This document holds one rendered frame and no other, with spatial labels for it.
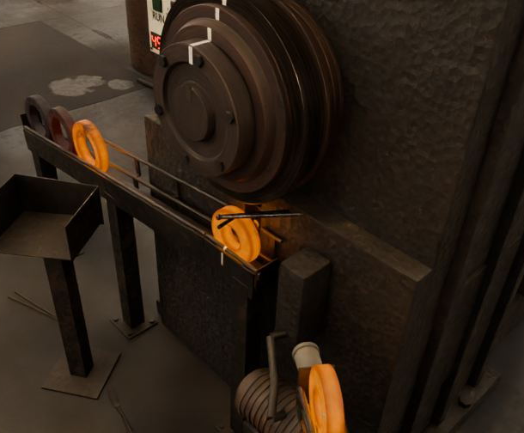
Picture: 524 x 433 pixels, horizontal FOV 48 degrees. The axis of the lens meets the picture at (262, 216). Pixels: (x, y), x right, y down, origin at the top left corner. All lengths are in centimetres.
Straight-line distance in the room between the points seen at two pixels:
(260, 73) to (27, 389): 144
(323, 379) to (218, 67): 61
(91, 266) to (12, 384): 62
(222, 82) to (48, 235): 85
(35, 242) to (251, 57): 91
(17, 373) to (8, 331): 22
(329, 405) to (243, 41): 68
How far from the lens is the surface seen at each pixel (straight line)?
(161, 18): 163
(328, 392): 110
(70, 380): 216
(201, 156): 126
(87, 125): 196
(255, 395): 141
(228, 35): 115
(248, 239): 142
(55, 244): 173
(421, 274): 123
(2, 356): 231
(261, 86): 111
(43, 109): 225
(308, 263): 131
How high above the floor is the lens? 165
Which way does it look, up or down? 36 degrees down
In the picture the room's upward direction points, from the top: 3 degrees clockwise
